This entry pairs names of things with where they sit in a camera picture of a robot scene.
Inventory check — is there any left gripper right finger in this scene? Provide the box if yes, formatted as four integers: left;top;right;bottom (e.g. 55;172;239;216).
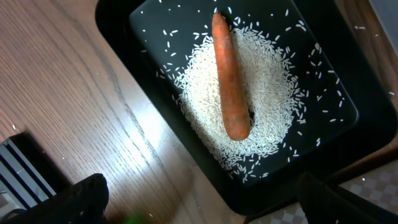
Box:
297;172;397;224

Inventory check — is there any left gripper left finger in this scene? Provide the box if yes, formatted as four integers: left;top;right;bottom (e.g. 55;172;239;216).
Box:
1;174;109;224

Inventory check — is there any orange carrot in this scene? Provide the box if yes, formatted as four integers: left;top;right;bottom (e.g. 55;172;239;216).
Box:
211;12;251;141

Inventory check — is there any pile of white rice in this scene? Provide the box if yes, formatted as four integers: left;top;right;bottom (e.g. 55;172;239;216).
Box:
138;0;346;184

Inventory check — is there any dark brown serving tray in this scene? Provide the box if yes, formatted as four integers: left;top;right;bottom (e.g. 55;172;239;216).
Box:
248;155;398;224

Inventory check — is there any black rectangular tray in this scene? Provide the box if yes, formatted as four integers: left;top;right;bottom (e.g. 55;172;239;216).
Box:
95;1;397;216

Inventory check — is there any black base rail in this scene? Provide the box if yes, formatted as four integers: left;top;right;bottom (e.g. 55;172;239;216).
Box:
1;132;72;222

